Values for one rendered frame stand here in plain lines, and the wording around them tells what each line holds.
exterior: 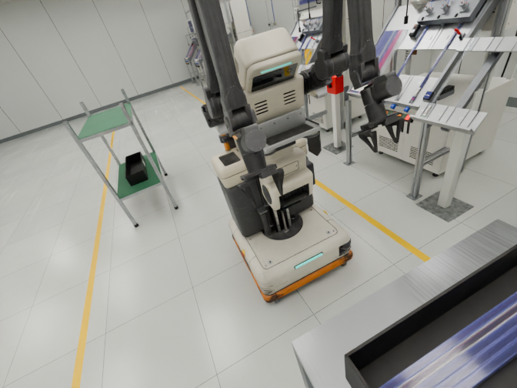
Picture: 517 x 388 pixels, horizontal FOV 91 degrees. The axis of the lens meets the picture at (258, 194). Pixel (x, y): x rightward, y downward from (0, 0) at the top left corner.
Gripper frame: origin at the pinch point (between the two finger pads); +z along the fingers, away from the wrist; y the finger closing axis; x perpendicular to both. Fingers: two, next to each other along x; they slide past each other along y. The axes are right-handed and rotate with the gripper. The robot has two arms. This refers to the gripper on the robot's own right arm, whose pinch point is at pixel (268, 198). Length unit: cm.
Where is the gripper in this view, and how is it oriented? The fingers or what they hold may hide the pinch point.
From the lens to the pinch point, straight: 76.1
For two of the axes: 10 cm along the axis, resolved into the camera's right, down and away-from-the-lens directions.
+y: 9.0, -3.8, 2.3
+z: 3.5, 9.2, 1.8
